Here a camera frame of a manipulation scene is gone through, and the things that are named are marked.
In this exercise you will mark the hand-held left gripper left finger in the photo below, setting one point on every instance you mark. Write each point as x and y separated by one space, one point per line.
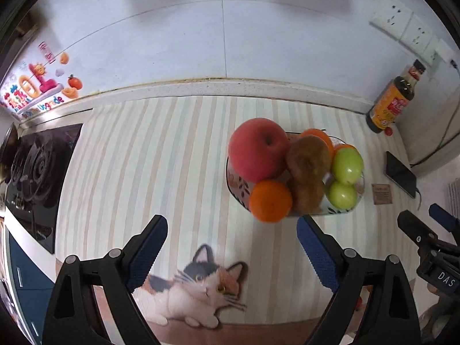
147 253

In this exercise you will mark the black gas stove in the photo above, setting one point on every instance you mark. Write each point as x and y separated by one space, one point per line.
39 165

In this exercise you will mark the small brown card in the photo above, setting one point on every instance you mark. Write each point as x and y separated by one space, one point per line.
381 194

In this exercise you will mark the dark sauce bottle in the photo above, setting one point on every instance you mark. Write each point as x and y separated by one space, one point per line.
393 100

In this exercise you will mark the blue base cabinet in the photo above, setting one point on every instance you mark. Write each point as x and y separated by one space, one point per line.
27 262

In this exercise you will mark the green apple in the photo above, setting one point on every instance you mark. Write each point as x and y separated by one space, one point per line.
341 196
346 165

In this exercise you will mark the small red cherry tomato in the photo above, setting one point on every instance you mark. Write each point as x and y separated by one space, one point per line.
388 130

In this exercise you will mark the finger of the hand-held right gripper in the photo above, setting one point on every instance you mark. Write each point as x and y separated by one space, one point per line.
444 215
413 228

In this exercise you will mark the striped cat print tablecloth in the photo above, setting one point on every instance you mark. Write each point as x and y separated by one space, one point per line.
143 158

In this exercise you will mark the white wall socket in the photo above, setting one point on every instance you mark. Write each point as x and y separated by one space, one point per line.
391 12
431 53
417 32

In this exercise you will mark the colourful wall sticker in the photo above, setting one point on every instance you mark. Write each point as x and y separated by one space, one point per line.
39 86

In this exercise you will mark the white charger plug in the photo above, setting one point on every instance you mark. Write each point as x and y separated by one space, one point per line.
446 50

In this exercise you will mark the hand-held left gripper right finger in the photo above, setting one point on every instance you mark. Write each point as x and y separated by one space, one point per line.
320 255

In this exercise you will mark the oval floral ceramic plate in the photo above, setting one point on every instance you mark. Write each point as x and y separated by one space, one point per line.
237 188

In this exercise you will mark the big red apple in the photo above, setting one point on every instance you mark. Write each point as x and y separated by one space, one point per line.
257 149

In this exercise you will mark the black smartphone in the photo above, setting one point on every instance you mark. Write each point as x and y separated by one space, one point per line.
400 174

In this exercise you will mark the brown kiwi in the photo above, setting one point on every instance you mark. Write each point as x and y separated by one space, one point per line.
307 196
307 158

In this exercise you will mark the large orange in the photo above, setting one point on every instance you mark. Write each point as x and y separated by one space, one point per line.
318 134

